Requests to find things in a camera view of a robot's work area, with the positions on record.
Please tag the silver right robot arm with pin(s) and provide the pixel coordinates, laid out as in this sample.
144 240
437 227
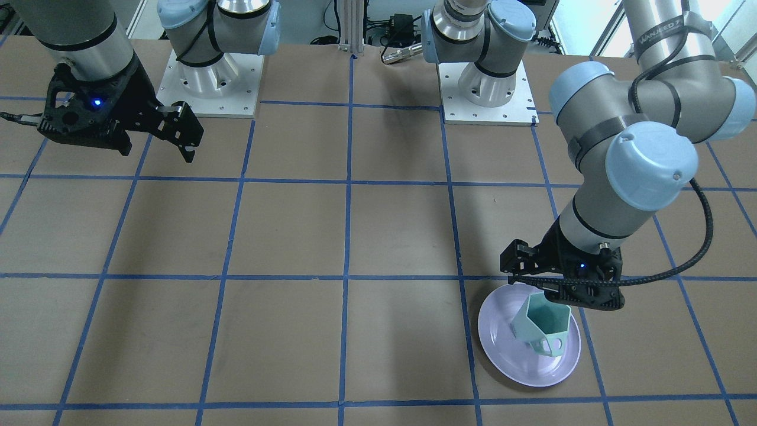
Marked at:
87 35

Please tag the lilac plate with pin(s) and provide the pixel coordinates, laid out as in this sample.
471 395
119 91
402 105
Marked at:
514 358

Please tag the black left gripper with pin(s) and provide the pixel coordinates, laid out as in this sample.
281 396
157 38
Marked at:
550 244

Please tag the mint geometric cup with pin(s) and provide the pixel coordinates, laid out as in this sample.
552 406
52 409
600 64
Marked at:
542 324

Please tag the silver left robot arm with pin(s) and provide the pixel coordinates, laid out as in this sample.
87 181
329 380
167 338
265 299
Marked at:
633 142

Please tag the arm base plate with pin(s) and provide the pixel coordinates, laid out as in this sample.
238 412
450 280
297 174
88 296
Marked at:
227 89
472 98

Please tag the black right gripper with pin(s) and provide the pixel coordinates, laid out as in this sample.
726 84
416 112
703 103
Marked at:
137 90

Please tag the aluminium frame post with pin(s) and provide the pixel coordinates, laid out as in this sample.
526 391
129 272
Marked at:
351 17

